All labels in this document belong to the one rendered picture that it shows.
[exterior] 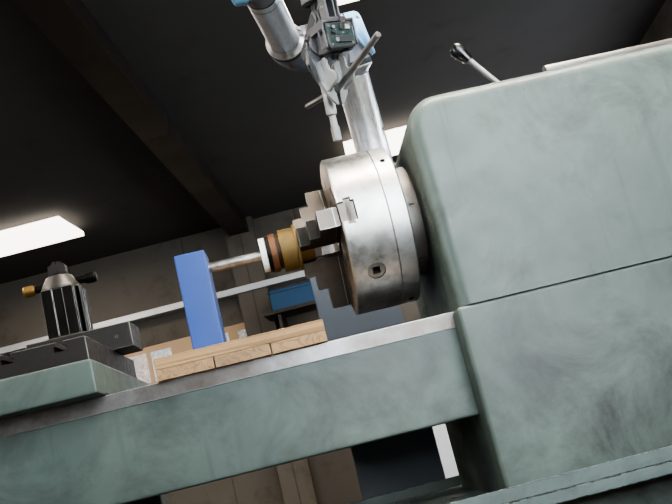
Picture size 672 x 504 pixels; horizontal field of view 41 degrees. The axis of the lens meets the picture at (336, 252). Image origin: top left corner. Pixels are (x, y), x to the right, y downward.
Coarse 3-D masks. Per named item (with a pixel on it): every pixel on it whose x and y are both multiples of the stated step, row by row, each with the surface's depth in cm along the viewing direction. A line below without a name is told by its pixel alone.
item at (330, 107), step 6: (324, 96) 179; (324, 102) 180; (330, 102) 179; (330, 108) 179; (330, 114) 179; (330, 120) 180; (336, 120) 180; (336, 126) 180; (336, 132) 179; (336, 138) 179
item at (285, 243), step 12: (288, 228) 178; (264, 240) 176; (276, 240) 176; (288, 240) 175; (276, 252) 175; (288, 252) 174; (300, 252) 174; (312, 252) 176; (276, 264) 175; (288, 264) 176; (300, 264) 176
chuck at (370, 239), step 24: (336, 168) 170; (360, 168) 169; (336, 192) 166; (360, 192) 166; (360, 216) 164; (384, 216) 164; (360, 240) 164; (384, 240) 164; (360, 264) 165; (384, 264) 166; (360, 288) 168; (384, 288) 169; (360, 312) 175
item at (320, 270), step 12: (336, 252) 181; (312, 264) 178; (324, 264) 178; (336, 264) 179; (312, 276) 178; (324, 276) 179; (336, 276) 179; (324, 288) 179; (336, 288) 180; (348, 288) 180; (336, 300) 180; (348, 300) 181
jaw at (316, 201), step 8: (312, 192) 187; (320, 192) 187; (312, 200) 186; (320, 200) 185; (304, 208) 184; (312, 208) 184; (320, 208) 184; (328, 208) 183; (304, 216) 182; (312, 216) 182; (296, 224) 181; (304, 224) 181
